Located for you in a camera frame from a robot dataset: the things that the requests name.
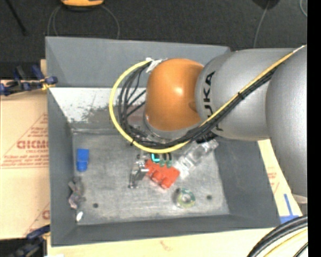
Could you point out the grey metal bin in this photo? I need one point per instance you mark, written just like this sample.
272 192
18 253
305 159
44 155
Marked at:
109 181

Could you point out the grey and purple toy figure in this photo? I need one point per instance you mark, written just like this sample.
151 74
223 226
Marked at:
76 190

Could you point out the small white oval piece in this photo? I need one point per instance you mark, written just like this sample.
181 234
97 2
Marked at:
79 216

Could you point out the black cylinder on white bracket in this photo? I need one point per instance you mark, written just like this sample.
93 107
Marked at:
206 137

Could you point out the brown cardboard board, red print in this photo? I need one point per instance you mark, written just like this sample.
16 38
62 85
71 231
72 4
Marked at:
21 122

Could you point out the blue toy brick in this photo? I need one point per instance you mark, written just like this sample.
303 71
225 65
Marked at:
82 158

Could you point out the red toy brick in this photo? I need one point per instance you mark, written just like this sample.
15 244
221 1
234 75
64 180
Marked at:
163 175

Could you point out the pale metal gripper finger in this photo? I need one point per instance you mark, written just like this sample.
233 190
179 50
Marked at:
143 170
133 177

